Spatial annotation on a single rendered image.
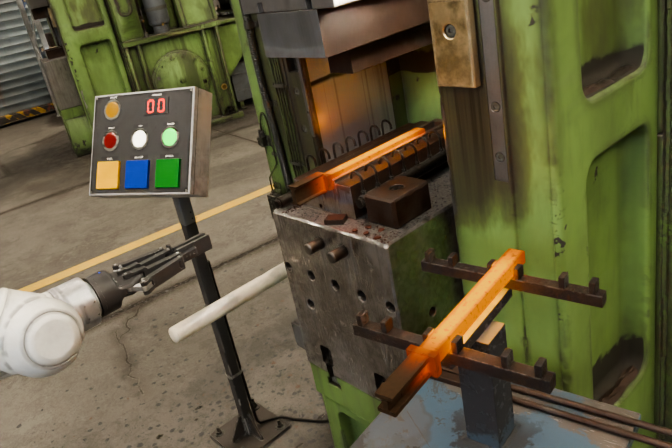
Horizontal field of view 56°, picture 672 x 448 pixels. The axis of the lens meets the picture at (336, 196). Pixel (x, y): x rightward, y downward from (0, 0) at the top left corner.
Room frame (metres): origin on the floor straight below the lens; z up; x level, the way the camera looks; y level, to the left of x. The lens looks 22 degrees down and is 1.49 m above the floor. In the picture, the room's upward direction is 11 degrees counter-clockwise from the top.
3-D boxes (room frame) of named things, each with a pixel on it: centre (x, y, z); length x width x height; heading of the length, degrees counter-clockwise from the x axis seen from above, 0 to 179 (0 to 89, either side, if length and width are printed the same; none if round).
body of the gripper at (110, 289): (1.00, 0.41, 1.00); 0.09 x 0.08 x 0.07; 129
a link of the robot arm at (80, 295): (0.96, 0.47, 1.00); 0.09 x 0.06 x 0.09; 39
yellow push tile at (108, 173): (1.66, 0.59, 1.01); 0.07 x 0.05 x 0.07; 64
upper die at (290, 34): (1.47, -0.13, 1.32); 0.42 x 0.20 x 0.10; 129
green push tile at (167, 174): (1.57, 0.41, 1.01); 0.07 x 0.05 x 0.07; 64
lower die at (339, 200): (1.47, -0.13, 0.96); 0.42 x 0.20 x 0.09; 129
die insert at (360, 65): (1.48, -0.18, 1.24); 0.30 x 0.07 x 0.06; 129
